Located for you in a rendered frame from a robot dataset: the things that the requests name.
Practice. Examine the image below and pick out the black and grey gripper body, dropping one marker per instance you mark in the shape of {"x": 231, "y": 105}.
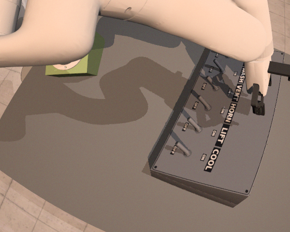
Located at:
{"x": 256, "y": 72}

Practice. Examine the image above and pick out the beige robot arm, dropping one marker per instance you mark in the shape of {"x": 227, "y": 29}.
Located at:
{"x": 62, "y": 32}

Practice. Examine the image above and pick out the grey switch console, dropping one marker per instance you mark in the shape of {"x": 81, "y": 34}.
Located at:
{"x": 217, "y": 143}

